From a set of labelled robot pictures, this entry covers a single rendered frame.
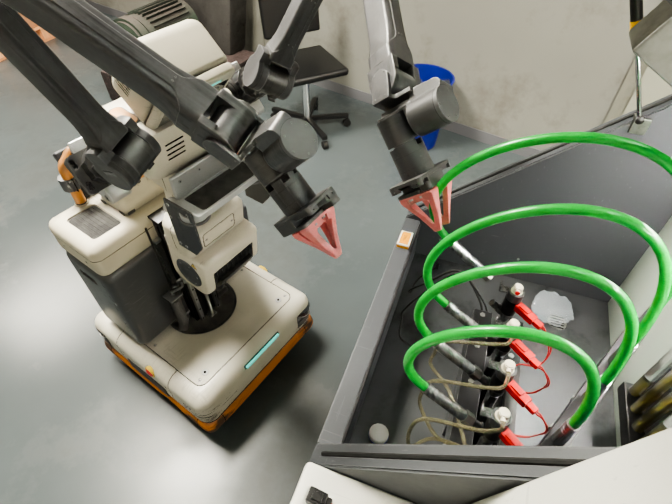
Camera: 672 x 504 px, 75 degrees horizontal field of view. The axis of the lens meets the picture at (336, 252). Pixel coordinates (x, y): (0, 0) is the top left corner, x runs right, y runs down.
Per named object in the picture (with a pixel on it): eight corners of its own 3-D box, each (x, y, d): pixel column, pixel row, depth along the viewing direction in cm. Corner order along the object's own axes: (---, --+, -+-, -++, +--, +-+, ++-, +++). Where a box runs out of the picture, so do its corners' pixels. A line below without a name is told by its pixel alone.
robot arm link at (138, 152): (108, 137, 89) (91, 157, 87) (122, 122, 81) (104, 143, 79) (147, 168, 94) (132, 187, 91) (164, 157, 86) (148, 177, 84)
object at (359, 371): (399, 258, 128) (405, 216, 116) (414, 262, 127) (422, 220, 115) (319, 472, 88) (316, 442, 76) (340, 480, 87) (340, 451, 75)
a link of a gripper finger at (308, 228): (335, 266, 67) (297, 217, 64) (310, 274, 72) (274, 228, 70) (359, 240, 70) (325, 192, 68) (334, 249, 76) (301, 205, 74)
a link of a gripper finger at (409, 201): (468, 214, 75) (446, 164, 73) (449, 231, 70) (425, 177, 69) (435, 224, 80) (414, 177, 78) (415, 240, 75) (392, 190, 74)
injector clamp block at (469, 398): (459, 346, 103) (474, 307, 92) (504, 359, 101) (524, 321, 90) (428, 497, 81) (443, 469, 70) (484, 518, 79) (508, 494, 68)
